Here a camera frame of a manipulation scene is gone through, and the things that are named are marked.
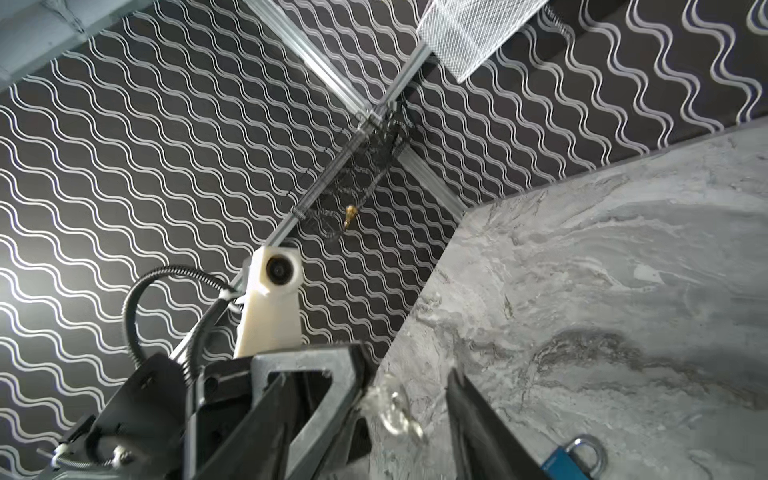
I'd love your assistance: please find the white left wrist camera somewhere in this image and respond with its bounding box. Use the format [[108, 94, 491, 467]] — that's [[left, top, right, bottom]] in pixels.
[[233, 246, 304, 358]]

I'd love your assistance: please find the black wire wall basket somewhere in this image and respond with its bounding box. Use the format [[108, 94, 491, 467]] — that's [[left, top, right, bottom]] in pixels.
[[297, 101, 413, 240]]

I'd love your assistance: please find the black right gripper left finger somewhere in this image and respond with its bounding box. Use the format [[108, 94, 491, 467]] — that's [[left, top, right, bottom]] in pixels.
[[191, 374, 297, 479]]

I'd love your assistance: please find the brass object in basket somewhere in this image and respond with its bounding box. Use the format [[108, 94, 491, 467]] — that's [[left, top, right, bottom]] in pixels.
[[342, 205, 358, 230]]

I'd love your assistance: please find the blue padlock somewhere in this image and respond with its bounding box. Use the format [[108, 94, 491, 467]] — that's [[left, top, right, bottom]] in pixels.
[[541, 434, 608, 480]]

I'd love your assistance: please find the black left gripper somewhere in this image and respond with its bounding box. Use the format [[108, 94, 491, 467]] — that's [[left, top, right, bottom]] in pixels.
[[41, 343, 375, 479]]

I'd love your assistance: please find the white mesh wall basket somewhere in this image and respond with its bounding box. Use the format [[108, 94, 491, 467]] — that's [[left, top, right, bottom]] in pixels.
[[417, 0, 547, 82]]

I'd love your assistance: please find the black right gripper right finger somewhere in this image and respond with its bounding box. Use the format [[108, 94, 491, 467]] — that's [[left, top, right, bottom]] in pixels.
[[446, 368, 547, 479]]

